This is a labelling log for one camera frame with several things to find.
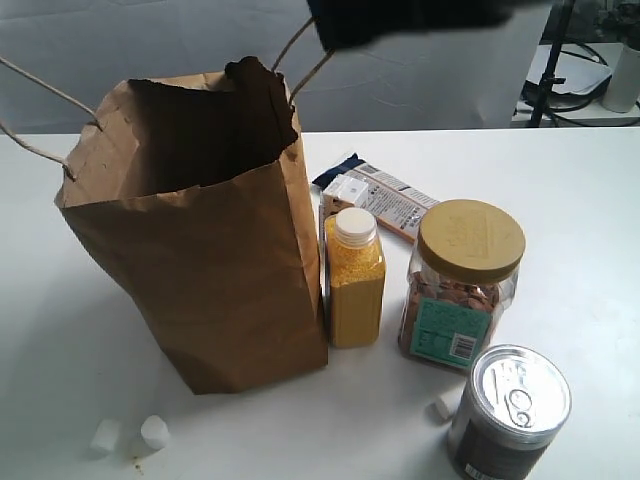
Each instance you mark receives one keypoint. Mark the white marshmallow by can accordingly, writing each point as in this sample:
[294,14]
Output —
[445,405]

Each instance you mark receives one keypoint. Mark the white marshmallow far left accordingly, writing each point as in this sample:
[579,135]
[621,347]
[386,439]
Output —
[106,437]

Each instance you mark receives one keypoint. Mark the small beige carton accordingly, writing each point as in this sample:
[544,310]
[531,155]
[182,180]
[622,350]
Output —
[342,192]

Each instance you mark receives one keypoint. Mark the almond jar yellow lid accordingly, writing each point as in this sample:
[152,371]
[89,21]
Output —
[462,276]

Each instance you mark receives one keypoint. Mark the metal pull-tab can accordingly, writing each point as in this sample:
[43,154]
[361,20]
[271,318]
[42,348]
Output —
[514,403]

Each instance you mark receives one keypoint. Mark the large brown paper bag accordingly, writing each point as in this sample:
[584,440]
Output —
[192,194]

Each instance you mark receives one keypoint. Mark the yellow grain bottle white cap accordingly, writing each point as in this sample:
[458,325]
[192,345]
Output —
[355,271]

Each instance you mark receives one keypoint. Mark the flat snack packet blue end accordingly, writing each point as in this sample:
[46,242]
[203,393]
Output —
[396,205]

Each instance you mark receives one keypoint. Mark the black tripod stand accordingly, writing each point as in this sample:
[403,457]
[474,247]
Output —
[563,81]

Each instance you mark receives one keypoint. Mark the white cylinder background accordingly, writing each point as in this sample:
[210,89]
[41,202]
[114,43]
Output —
[623,89]

